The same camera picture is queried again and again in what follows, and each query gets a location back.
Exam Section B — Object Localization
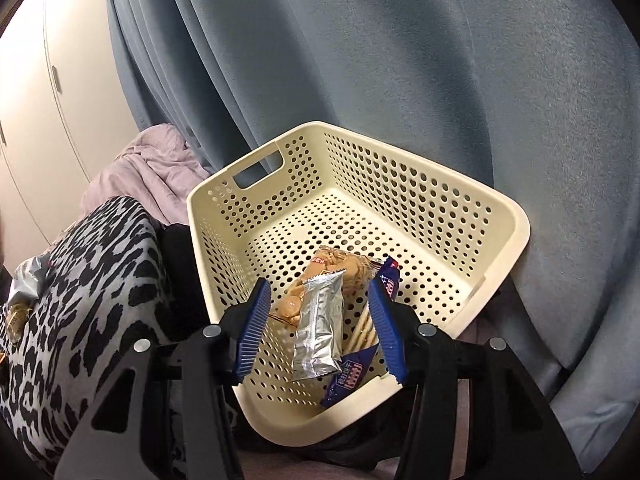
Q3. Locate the black white leopard print blanket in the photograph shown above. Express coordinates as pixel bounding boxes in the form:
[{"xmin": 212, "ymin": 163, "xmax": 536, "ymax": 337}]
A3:
[{"xmin": 0, "ymin": 195, "xmax": 236, "ymax": 480}]

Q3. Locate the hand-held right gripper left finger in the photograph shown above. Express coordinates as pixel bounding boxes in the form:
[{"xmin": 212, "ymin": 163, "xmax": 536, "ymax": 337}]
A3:
[{"xmin": 54, "ymin": 277, "xmax": 273, "ymax": 480}]

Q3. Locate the blue grey curtain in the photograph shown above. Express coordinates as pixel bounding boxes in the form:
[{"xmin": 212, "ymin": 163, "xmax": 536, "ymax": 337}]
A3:
[{"xmin": 102, "ymin": 0, "xmax": 640, "ymax": 406}]

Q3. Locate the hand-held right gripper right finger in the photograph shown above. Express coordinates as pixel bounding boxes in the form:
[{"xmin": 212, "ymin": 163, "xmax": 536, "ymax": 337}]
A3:
[{"xmin": 367, "ymin": 276, "xmax": 583, "ymax": 480}]

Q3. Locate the gold snack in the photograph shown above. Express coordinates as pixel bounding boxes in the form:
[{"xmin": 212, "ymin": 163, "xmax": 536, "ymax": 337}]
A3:
[{"xmin": 2, "ymin": 302, "xmax": 33, "ymax": 343}]

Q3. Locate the clear bag of pale biscuits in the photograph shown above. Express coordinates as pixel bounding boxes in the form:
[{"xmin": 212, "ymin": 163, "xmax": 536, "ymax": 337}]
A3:
[{"xmin": 267, "ymin": 246, "xmax": 382, "ymax": 356}]

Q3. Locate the white wardrobe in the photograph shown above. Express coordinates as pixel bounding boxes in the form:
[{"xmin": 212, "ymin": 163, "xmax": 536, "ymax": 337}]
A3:
[{"xmin": 0, "ymin": 0, "xmax": 151, "ymax": 266}]

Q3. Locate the silver foil snack packet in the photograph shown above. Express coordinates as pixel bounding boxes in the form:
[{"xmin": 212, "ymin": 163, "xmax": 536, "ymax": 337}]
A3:
[
  {"xmin": 291, "ymin": 269, "xmax": 348, "ymax": 381},
  {"xmin": 9, "ymin": 257, "xmax": 52, "ymax": 306}
]

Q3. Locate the cream perforated plastic basket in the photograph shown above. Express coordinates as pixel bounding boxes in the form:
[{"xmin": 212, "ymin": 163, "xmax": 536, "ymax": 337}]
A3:
[{"xmin": 186, "ymin": 121, "xmax": 531, "ymax": 446}]

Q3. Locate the pink duvet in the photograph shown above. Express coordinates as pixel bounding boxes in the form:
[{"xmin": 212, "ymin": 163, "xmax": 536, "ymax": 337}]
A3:
[{"xmin": 50, "ymin": 122, "xmax": 213, "ymax": 241}]

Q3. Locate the blue biscuit packet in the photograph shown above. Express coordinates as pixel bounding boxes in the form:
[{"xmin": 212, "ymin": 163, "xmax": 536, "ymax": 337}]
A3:
[{"xmin": 320, "ymin": 256, "xmax": 403, "ymax": 408}]

